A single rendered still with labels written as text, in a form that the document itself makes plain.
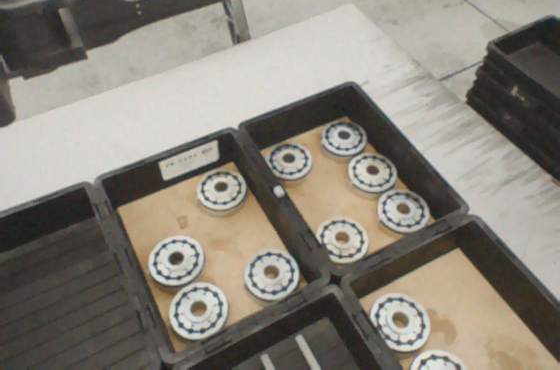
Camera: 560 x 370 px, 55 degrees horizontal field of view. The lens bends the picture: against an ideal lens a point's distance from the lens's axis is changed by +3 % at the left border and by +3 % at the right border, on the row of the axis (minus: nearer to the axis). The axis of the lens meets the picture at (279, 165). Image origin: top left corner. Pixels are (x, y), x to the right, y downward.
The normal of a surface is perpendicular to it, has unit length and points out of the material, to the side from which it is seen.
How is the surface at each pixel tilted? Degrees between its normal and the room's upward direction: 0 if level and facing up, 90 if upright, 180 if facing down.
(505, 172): 0
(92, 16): 90
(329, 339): 0
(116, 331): 0
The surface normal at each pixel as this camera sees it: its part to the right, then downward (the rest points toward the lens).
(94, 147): 0.01, -0.62
